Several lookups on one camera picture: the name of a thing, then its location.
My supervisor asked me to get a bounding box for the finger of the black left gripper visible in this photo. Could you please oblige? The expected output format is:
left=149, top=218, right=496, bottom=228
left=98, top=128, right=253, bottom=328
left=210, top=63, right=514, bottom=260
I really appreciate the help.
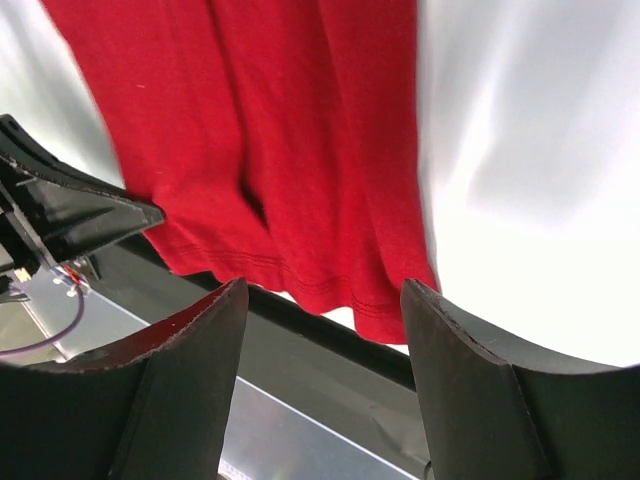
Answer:
left=1, top=114, right=165, bottom=265

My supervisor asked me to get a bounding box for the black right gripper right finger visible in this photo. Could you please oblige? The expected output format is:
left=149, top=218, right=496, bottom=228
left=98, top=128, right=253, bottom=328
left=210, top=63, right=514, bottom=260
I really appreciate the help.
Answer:
left=401, top=280, right=639, bottom=479

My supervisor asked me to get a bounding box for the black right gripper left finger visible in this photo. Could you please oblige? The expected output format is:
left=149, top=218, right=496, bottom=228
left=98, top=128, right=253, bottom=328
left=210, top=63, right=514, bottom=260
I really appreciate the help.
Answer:
left=1, top=279, right=248, bottom=479

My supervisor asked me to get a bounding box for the red t shirt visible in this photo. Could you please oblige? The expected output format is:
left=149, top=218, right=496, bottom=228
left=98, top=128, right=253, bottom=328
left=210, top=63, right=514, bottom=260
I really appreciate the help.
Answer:
left=45, top=1, right=436, bottom=345

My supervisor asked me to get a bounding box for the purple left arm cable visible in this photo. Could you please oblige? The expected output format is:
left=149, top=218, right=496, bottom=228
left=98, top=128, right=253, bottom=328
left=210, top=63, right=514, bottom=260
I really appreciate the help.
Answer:
left=0, top=284, right=86, bottom=359

